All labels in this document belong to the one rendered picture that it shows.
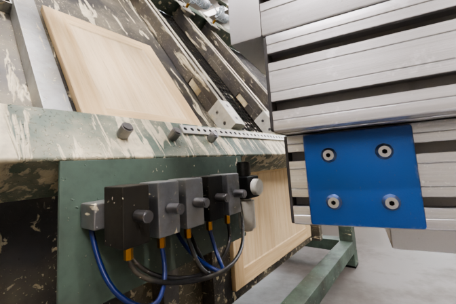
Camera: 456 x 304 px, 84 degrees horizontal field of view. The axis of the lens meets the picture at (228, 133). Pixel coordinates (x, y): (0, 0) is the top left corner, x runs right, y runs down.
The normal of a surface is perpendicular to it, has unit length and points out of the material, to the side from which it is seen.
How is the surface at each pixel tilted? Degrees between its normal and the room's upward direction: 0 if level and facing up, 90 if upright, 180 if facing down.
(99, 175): 90
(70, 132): 54
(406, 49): 90
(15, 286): 90
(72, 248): 90
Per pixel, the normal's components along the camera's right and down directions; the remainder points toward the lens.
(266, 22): -0.45, -0.07
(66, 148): 0.60, -0.68
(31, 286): 0.79, -0.12
